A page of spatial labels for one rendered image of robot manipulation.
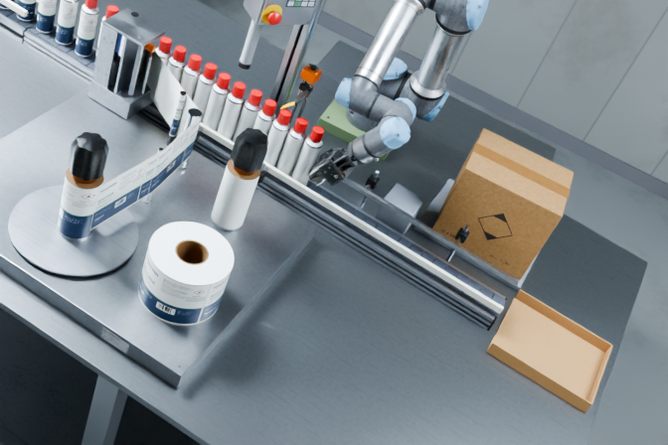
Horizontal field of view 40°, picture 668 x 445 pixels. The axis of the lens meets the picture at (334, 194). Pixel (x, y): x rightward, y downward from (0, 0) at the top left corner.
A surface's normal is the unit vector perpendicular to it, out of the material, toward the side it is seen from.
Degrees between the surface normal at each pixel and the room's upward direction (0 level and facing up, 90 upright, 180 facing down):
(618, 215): 0
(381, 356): 0
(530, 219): 90
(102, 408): 90
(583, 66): 90
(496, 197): 90
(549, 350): 0
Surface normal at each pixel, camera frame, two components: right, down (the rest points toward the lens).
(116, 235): 0.31, -0.72
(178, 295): -0.06, 0.64
